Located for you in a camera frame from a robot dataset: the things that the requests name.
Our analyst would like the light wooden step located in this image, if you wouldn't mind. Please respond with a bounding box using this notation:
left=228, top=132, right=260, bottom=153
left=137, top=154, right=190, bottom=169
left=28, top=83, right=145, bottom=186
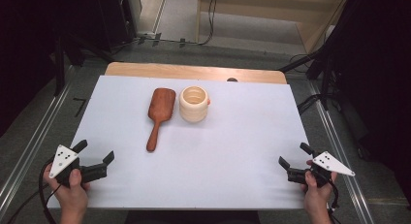
left=194, top=0, right=353, bottom=54

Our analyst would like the metal floor rail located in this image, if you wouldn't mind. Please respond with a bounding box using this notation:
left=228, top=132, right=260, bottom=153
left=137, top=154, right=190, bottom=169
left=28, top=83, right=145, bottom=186
left=0, top=64, right=76, bottom=215
left=308, top=80, right=376, bottom=224

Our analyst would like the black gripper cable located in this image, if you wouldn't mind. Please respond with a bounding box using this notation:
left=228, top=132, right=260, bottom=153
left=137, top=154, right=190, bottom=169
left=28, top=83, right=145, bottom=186
left=6, top=158, right=66, bottom=224
left=327, top=179, right=342, bottom=224

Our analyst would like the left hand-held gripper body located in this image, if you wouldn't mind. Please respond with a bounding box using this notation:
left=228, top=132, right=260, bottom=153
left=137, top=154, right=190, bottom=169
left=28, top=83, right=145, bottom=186
left=47, top=144, right=109, bottom=188

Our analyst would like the person's left hand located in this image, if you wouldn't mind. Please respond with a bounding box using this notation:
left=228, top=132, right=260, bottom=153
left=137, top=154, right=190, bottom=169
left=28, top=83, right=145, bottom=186
left=43, top=163, right=92, bottom=214

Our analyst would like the black hanging cable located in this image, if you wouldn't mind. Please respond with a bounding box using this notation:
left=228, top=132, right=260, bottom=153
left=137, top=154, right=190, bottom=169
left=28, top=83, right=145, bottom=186
left=142, top=0, right=219, bottom=47

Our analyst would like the light wooden table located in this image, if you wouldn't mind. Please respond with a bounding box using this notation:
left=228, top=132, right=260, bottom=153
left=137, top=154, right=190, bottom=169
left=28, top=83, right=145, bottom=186
left=104, top=61, right=288, bottom=85

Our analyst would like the cream ribbed cup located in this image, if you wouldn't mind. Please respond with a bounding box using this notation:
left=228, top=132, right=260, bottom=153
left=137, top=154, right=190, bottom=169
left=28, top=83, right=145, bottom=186
left=178, top=85, right=211, bottom=123

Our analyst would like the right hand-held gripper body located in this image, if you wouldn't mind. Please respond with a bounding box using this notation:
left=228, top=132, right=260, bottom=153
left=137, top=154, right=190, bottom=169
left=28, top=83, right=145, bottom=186
left=286, top=150, right=356, bottom=189

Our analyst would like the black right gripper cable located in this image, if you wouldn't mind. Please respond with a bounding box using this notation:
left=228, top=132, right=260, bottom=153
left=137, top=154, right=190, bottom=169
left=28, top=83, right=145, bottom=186
left=327, top=179, right=342, bottom=224

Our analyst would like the wooden spatula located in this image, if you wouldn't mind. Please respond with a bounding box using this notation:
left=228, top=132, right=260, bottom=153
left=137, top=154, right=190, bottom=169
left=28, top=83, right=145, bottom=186
left=145, top=87, right=177, bottom=153

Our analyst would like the white board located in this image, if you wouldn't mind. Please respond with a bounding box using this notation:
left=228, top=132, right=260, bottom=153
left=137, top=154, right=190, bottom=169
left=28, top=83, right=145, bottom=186
left=47, top=75, right=330, bottom=210

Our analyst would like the person's right hand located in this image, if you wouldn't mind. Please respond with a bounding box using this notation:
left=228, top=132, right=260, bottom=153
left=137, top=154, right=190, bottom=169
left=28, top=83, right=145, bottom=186
left=300, top=159, right=339, bottom=213

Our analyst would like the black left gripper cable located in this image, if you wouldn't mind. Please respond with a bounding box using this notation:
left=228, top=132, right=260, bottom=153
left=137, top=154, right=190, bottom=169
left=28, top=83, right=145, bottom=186
left=6, top=158, right=66, bottom=224

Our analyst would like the black stand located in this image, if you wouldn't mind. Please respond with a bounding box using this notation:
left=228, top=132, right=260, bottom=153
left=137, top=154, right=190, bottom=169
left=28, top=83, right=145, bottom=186
left=278, top=39, right=338, bottom=112
left=51, top=31, right=115, bottom=97

